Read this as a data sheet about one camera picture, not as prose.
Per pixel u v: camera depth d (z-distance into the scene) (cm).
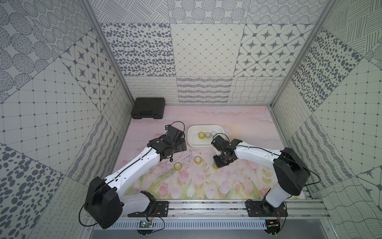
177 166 88
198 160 91
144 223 72
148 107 118
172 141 61
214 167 80
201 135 102
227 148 67
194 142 100
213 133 104
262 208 66
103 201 39
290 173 45
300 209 76
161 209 74
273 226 73
